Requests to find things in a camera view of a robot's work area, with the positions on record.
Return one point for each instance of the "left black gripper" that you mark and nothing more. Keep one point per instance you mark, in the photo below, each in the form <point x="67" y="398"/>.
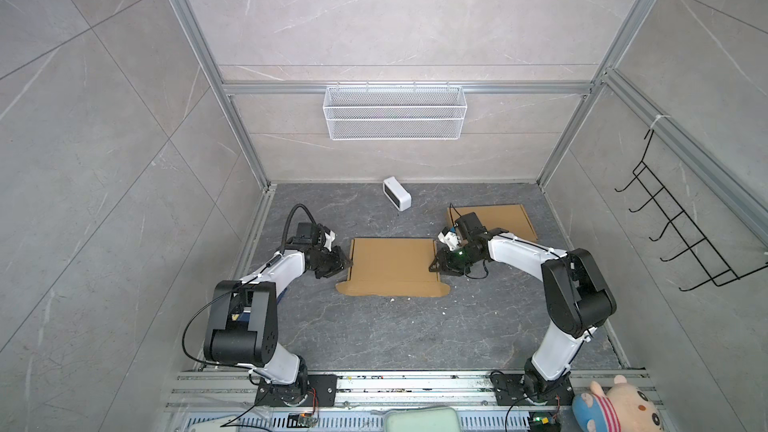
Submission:
<point x="339" y="262"/>

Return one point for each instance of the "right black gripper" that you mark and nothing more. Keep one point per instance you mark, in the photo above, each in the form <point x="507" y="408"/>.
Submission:
<point x="446" y="265"/>

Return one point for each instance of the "cardboard sheet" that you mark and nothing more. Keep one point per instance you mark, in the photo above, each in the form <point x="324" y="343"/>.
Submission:
<point x="393" y="267"/>

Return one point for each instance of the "cardboard box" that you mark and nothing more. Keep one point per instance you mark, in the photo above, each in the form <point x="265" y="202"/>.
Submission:
<point x="512" y="217"/>

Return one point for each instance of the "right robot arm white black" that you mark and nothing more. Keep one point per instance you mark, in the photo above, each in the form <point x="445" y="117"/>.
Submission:
<point x="577" y="296"/>

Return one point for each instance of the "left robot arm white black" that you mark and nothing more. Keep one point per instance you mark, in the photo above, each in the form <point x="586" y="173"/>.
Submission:
<point x="242" y="328"/>

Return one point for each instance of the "pale green box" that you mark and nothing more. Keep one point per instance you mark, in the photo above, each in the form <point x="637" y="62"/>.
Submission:
<point x="439" y="419"/>

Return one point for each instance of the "blue book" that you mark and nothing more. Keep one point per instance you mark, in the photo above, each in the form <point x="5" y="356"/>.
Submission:
<point x="281" y="295"/>

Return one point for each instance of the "white digital clock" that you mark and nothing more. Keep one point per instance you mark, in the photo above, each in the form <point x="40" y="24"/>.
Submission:
<point x="396" y="193"/>

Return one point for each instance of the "pink plush pig toy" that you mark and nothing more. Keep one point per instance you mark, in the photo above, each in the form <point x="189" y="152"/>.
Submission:
<point x="623" y="407"/>

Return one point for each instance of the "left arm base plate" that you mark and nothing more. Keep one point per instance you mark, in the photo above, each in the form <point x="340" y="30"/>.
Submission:
<point x="313" y="389"/>

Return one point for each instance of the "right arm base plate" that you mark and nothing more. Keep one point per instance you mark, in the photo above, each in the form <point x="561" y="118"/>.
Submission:
<point x="525" y="389"/>

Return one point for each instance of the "white wire mesh basket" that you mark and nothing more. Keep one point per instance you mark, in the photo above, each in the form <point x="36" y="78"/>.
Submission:
<point x="407" y="112"/>

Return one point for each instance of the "aluminium rail base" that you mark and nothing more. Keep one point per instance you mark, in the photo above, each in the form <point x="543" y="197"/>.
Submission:
<point x="360" y="401"/>

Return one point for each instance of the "black wire hook rack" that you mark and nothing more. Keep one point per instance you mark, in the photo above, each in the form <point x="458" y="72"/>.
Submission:
<point x="679" y="222"/>

